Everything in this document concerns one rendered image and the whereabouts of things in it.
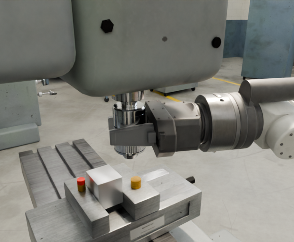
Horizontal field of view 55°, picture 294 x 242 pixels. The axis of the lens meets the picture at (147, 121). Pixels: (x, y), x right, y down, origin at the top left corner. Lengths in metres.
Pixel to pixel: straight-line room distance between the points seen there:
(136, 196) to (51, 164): 0.43
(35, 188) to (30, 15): 0.66
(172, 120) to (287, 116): 0.17
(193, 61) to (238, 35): 9.93
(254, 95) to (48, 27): 0.29
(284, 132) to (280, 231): 1.85
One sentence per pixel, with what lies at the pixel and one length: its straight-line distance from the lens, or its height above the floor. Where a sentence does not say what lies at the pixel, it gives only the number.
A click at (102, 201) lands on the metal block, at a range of 0.56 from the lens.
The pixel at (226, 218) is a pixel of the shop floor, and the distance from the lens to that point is 2.23.
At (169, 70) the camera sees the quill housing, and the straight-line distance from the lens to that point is 0.30.
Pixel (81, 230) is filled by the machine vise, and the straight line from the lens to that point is 0.57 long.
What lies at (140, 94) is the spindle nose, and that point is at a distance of 0.38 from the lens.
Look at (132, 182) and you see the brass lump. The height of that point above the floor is 1.07.
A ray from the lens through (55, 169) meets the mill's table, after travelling 0.91.
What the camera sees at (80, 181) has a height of 1.08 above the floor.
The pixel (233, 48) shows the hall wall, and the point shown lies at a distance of 10.15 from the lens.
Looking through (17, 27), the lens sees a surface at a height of 1.38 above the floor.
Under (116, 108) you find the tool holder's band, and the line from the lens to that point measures 0.39.
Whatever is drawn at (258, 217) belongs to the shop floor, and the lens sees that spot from 2.30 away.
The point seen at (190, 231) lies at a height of 0.87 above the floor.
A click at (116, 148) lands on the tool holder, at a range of 0.41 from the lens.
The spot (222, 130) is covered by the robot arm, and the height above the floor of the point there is 1.24.
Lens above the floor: 1.39
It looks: 21 degrees down
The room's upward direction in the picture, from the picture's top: straight up
